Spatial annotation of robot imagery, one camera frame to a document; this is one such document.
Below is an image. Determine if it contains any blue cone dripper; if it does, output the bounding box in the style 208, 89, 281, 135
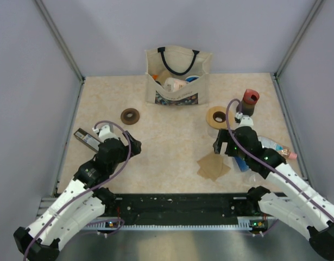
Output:
235, 157, 249, 172

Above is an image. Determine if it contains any wooden dripper stand disc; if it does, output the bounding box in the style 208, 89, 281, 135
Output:
206, 106, 235, 129

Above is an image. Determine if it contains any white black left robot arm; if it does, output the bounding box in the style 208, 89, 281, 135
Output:
14, 130, 142, 260

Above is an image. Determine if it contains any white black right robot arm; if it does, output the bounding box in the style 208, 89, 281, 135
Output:
213, 126, 334, 260

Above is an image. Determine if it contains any brown paper coffee filter stack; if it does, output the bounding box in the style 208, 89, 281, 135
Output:
197, 152, 231, 182

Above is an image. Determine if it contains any clear glass server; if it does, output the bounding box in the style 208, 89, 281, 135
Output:
207, 126, 219, 138

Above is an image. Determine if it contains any clear pink lotion bottle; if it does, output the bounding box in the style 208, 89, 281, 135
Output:
258, 136, 298, 160

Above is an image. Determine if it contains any dark rectangular box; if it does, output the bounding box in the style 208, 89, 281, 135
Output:
73, 128, 101, 152

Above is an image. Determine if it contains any dark flask with red cap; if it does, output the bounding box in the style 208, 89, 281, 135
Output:
236, 89, 260, 117

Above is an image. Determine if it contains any beige canvas tote bag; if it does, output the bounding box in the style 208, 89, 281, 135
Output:
145, 46, 212, 106

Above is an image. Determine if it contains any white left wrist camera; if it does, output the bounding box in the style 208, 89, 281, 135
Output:
92, 123, 116, 142

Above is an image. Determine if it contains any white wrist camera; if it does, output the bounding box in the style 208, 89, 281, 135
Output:
235, 112, 254, 128
92, 123, 116, 142

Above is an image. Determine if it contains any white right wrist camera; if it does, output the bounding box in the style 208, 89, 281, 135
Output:
235, 112, 254, 128

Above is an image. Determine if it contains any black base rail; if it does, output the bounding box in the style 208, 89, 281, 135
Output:
103, 193, 262, 226

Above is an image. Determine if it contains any grey slotted cable duct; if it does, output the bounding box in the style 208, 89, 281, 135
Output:
83, 219, 268, 233

